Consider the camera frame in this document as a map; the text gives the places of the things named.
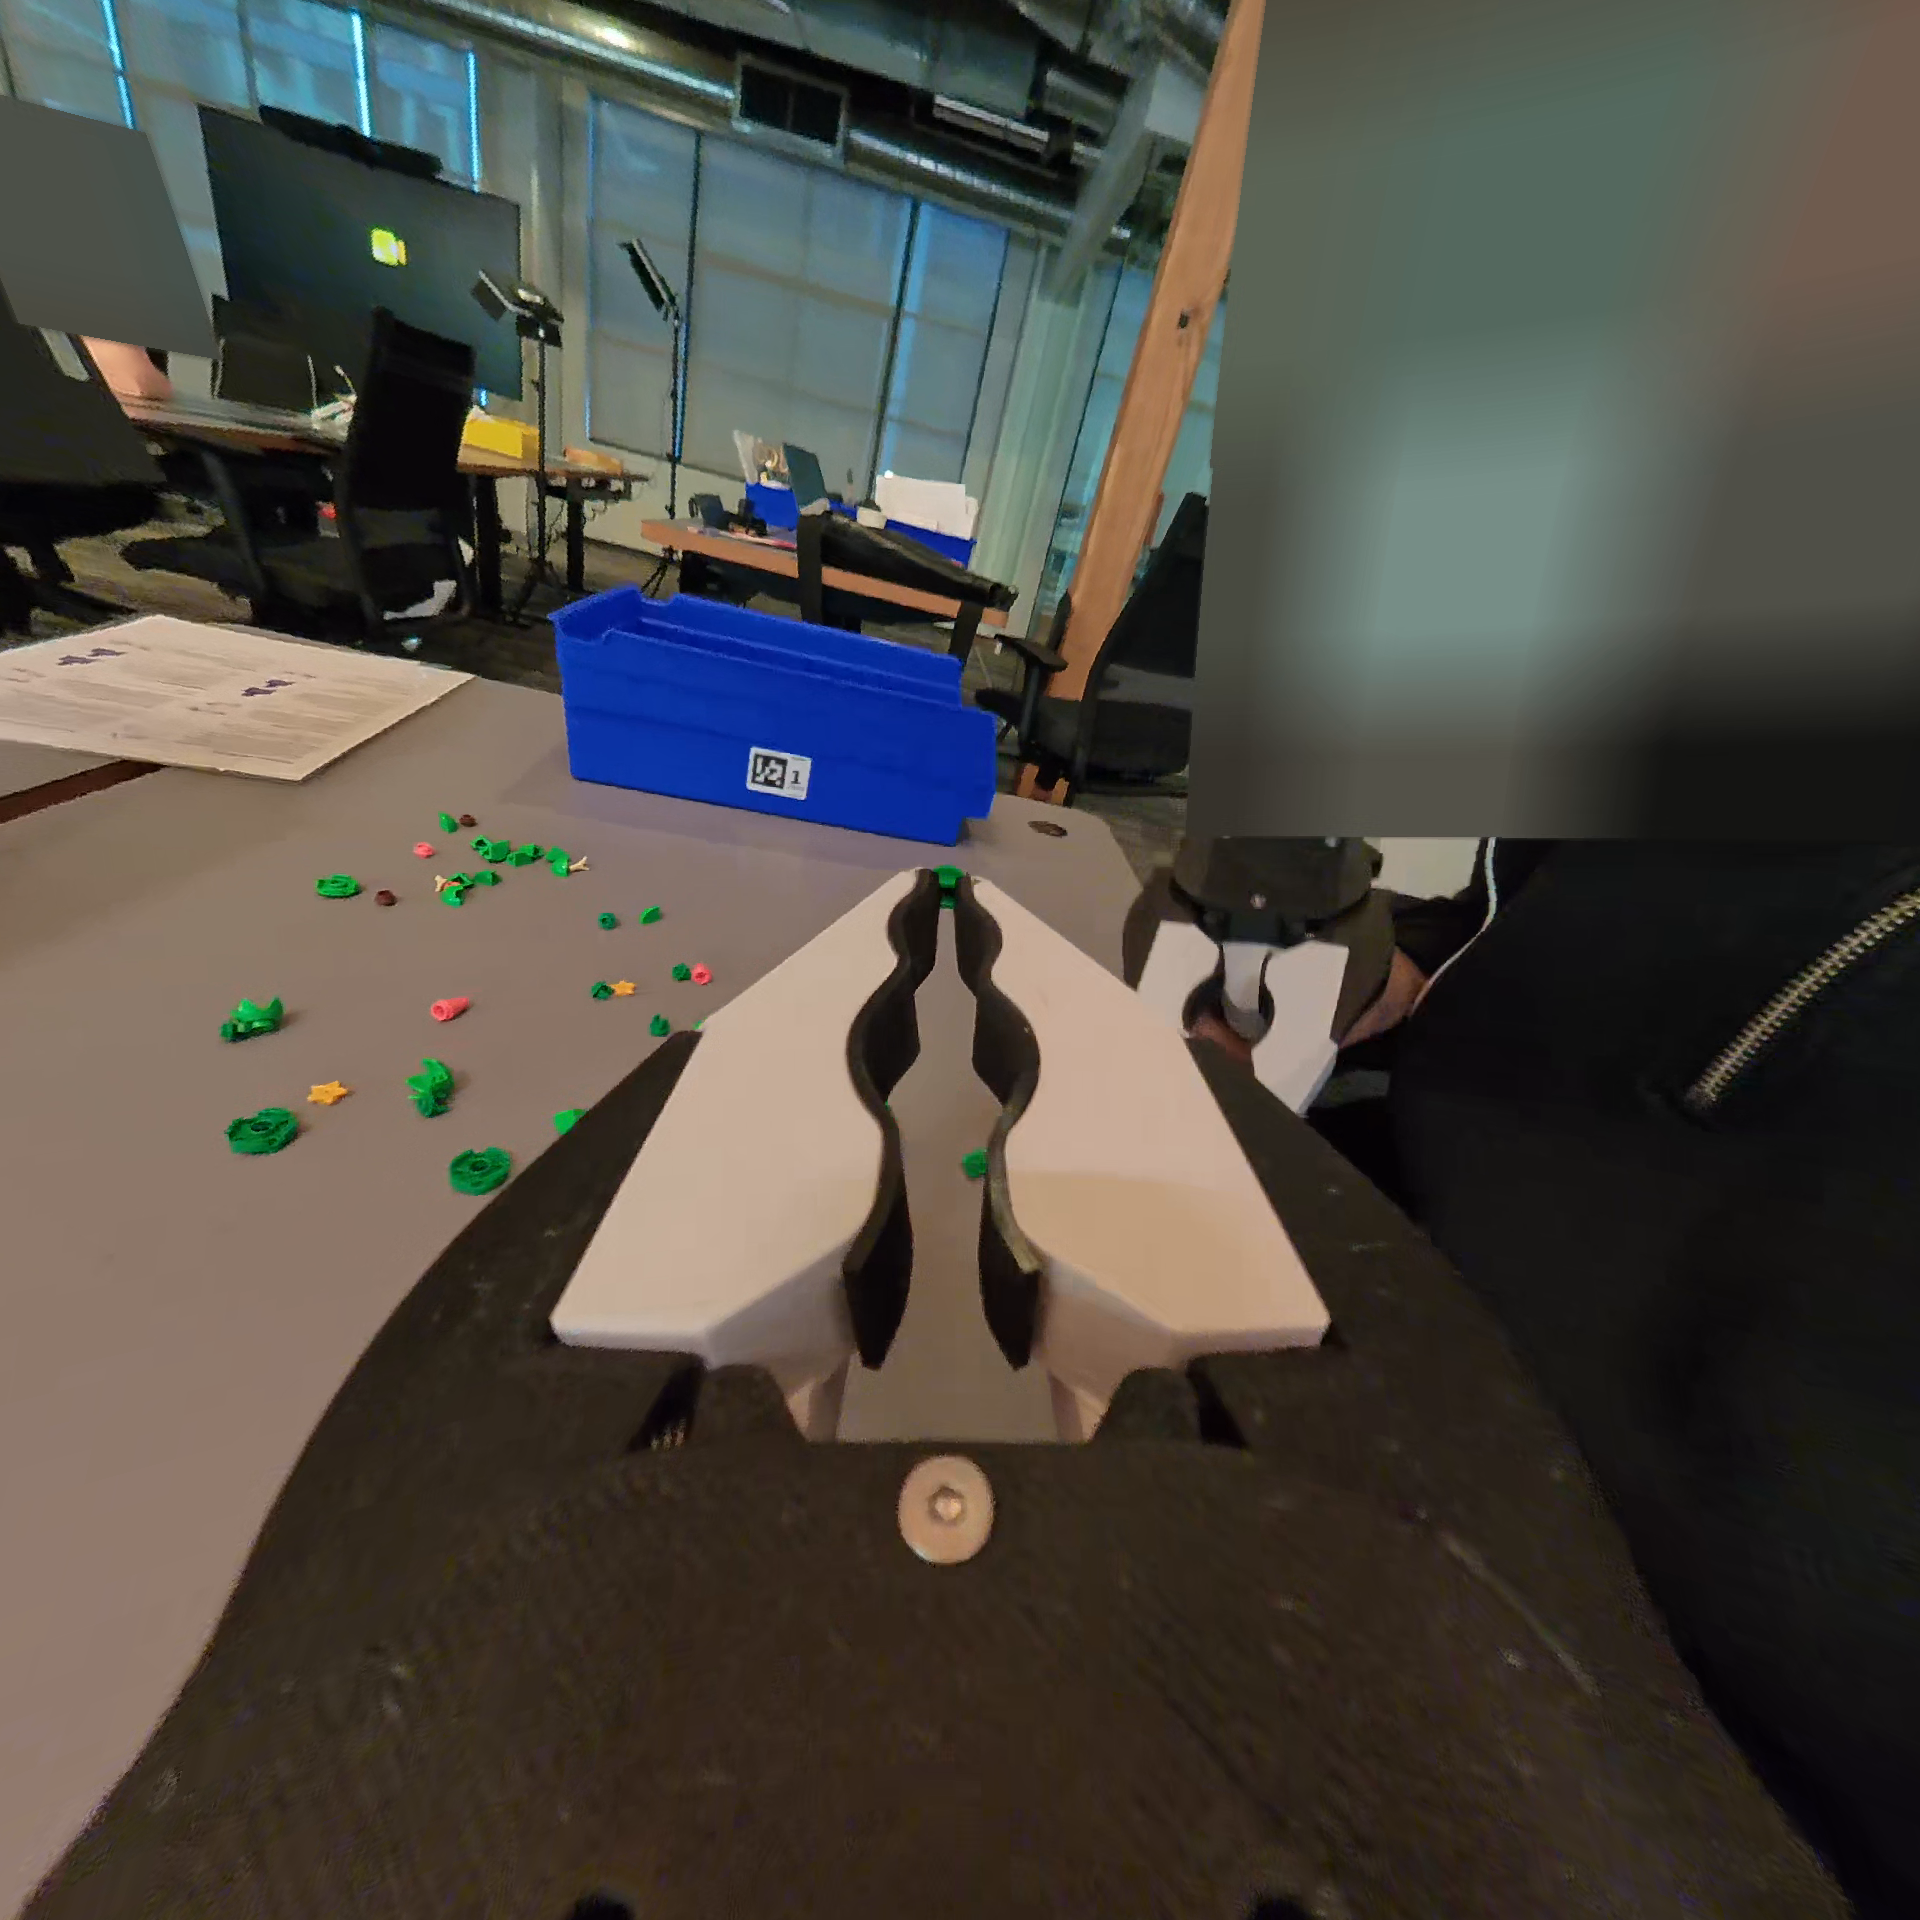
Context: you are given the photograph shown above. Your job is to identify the person's black jacket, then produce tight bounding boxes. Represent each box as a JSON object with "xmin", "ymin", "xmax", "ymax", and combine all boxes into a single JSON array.
[{"xmin": 1318, "ymin": 836, "xmax": 1920, "ymax": 1920}]

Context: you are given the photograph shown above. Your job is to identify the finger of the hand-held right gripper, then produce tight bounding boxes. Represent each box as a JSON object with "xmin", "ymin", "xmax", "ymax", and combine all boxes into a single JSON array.
[
  {"xmin": 1249, "ymin": 942, "xmax": 1346, "ymax": 1120},
  {"xmin": 1137, "ymin": 918, "xmax": 1228, "ymax": 1040}
]

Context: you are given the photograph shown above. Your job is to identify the black monitor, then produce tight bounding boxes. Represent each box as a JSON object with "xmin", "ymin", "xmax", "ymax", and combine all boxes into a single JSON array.
[{"xmin": 198, "ymin": 105, "xmax": 523, "ymax": 407}]

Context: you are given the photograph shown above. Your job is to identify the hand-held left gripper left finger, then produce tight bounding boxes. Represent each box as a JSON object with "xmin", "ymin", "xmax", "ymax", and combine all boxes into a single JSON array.
[{"xmin": 550, "ymin": 872, "xmax": 941, "ymax": 1445}]

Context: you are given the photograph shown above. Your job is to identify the studio light stand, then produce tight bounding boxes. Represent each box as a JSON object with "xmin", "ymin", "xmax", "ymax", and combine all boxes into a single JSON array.
[
  {"xmin": 620, "ymin": 237, "xmax": 695, "ymax": 514},
  {"xmin": 468, "ymin": 270, "xmax": 566, "ymax": 620}
]

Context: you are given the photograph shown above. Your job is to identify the blue storage bin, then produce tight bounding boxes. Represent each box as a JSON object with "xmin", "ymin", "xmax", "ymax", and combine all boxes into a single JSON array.
[
  {"xmin": 550, "ymin": 588, "xmax": 999, "ymax": 846},
  {"xmin": 745, "ymin": 478, "xmax": 981, "ymax": 567}
]

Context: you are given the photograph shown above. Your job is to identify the scattered small toy pieces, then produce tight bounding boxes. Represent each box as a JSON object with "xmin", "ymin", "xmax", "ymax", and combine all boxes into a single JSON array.
[{"xmin": 219, "ymin": 809, "xmax": 716, "ymax": 1200}]

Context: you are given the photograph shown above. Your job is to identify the silver ceiling duct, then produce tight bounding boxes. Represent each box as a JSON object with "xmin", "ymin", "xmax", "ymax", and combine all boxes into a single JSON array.
[{"xmin": 374, "ymin": 0, "xmax": 1233, "ymax": 202}]

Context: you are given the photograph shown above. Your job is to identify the black long bag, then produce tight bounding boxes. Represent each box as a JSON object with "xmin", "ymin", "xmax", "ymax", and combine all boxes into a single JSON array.
[{"xmin": 795, "ymin": 509, "xmax": 1022, "ymax": 613}]

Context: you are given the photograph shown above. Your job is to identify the printed paper sheet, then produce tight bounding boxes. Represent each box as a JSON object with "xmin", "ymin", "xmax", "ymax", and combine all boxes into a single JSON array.
[{"xmin": 0, "ymin": 614, "xmax": 476, "ymax": 783}]

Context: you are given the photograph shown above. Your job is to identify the person's right hand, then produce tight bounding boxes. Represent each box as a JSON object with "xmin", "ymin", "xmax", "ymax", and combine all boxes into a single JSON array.
[{"xmin": 1334, "ymin": 943, "xmax": 1431, "ymax": 1052}]

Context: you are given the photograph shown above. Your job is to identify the wooden post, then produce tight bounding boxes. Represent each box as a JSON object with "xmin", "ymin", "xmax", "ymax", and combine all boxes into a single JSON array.
[{"xmin": 1036, "ymin": 0, "xmax": 1269, "ymax": 804}]

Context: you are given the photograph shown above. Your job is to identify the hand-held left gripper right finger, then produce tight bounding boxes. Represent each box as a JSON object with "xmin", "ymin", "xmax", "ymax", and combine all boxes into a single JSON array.
[{"xmin": 951, "ymin": 880, "xmax": 1332, "ymax": 1445}]

